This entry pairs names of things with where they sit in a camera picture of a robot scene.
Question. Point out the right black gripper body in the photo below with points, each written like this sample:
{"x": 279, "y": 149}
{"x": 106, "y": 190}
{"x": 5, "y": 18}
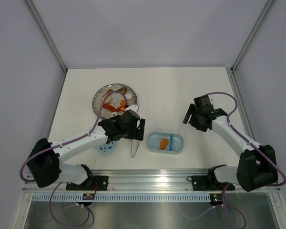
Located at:
{"x": 195, "y": 120}

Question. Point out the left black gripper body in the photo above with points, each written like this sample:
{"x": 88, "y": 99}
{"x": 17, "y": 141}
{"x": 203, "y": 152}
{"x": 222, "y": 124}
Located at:
{"x": 133, "y": 133}

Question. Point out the orange fried food piece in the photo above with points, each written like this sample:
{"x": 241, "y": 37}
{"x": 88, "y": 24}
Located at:
{"x": 164, "y": 143}

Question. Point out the blue lunch box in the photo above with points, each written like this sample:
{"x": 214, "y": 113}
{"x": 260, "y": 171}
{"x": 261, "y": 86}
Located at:
{"x": 175, "y": 146}

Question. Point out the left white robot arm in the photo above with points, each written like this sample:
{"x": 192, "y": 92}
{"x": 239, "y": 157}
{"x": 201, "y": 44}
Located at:
{"x": 47, "y": 160}

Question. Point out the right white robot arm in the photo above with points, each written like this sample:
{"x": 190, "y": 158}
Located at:
{"x": 257, "y": 163}

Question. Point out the terrazzo pattern lunch box lid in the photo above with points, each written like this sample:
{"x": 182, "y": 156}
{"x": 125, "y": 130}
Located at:
{"x": 106, "y": 149}

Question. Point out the orange carrot pieces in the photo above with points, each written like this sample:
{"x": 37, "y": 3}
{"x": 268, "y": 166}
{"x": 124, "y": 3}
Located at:
{"x": 122, "y": 106}

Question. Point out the sushi roll piece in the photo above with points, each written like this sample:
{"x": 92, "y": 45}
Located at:
{"x": 114, "y": 114}

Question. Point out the speckled round plate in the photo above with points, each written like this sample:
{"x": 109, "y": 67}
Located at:
{"x": 114, "y": 99}

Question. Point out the white round radish slice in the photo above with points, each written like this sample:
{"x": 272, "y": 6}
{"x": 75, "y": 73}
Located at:
{"x": 128, "y": 96}

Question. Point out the red sausage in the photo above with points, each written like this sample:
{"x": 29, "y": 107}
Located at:
{"x": 109, "y": 107}

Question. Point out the pink ham slice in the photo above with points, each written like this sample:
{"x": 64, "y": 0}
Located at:
{"x": 109, "y": 91}

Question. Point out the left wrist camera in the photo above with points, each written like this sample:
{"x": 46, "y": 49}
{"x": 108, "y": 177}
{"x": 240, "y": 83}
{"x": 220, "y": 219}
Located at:
{"x": 132, "y": 107}

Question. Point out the aluminium rail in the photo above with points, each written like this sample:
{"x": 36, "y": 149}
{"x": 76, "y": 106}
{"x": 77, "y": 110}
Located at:
{"x": 143, "y": 181}

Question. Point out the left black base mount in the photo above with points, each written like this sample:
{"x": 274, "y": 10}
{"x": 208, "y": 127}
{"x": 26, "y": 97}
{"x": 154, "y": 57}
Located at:
{"x": 99, "y": 182}

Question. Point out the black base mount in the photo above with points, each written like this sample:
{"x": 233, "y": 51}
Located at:
{"x": 205, "y": 183}
{"x": 99, "y": 182}

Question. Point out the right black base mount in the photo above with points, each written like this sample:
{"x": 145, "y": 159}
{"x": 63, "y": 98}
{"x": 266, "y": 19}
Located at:
{"x": 205, "y": 183}

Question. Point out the white slotted cable duct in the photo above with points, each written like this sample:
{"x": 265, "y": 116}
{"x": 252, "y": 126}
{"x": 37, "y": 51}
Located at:
{"x": 124, "y": 197}

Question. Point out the right aluminium frame post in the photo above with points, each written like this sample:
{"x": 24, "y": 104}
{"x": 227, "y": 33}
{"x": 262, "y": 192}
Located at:
{"x": 252, "y": 34}

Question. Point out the aluminium frame post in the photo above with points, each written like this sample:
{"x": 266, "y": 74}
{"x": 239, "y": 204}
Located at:
{"x": 45, "y": 33}
{"x": 252, "y": 34}

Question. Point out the left aluminium frame post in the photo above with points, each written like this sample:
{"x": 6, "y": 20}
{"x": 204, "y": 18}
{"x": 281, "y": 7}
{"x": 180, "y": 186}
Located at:
{"x": 45, "y": 33}

